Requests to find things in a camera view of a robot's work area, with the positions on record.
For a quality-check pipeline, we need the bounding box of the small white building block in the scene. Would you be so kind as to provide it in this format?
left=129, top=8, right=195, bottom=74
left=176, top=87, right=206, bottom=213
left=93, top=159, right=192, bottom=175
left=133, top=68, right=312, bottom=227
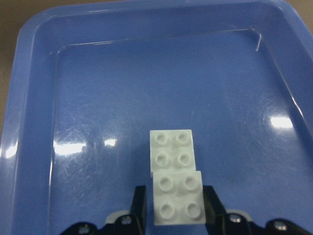
left=153, top=171, right=206, bottom=226

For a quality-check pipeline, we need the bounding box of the long white building block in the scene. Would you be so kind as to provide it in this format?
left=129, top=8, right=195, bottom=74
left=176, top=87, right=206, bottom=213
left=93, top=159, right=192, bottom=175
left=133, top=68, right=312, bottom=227
left=150, top=129, right=196, bottom=176

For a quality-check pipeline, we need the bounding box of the blue plastic tray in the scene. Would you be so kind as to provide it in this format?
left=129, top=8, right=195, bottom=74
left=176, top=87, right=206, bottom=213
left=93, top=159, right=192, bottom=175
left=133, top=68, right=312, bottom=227
left=0, top=0, right=313, bottom=235

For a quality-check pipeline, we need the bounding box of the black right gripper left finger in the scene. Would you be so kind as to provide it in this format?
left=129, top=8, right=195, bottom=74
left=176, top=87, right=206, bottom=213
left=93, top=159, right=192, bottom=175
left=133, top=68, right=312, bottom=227
left=61, top=186, right=147, bottom=235

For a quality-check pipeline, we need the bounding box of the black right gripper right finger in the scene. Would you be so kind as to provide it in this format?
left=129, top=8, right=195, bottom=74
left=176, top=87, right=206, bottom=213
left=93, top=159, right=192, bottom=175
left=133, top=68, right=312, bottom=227
left=203, top=186, right=311, bottom=235

